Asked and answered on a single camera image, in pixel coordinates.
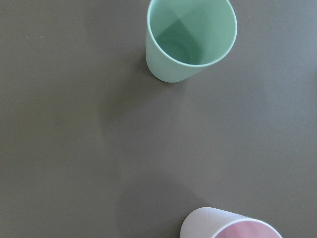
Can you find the green cup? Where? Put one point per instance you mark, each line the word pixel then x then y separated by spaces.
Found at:
pixel 186 36

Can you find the pink cup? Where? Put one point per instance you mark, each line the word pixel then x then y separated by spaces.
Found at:
pixel 207 222

